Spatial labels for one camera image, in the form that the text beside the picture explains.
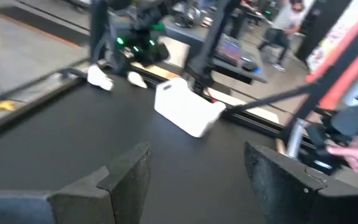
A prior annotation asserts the black computer mouse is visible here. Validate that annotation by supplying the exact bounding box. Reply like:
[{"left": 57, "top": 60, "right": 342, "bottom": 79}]
[{"left": 241, "top": 60, "right": 260, "bottom": 73}]

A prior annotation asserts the person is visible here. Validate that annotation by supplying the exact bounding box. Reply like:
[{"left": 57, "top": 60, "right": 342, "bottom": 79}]
[{"left": 258, "top": 0, "right": 306, "bottom": 72}]

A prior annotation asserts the grey desk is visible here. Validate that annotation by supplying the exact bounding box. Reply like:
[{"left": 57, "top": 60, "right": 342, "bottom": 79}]
[{"left": 162, "top": 15, "right": 269, "bottom": 84}]

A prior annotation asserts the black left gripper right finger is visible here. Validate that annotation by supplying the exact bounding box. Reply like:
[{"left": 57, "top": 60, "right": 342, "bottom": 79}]
[{"left": 243, "top": 141, "right": 358, "bottom": 224}]

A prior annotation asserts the black frame post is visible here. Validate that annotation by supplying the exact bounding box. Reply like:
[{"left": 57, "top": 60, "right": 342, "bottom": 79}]
[{"left": 186, "top": 0, "right": 234, "bottom": 94}]

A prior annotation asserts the black frame strut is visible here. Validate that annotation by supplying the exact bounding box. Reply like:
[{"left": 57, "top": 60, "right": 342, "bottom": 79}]
[{"left": 278, "top": 12, "right": 358, "bottom": 144}]

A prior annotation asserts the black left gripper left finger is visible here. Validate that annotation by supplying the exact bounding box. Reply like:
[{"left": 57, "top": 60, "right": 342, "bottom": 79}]
[{"left": 0, "top": 141, "right": 153, "bottom": 224}]

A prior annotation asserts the white plastic basket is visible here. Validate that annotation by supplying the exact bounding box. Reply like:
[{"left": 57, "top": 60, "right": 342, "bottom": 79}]
[{"left": 153, "top": 77, "right": 227, "bottom": 139}]

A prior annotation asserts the person's hand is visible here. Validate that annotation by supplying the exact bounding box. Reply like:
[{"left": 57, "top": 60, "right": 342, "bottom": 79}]
[{"left": 326, "top": 136, "right": 358, "bottom": 174}]

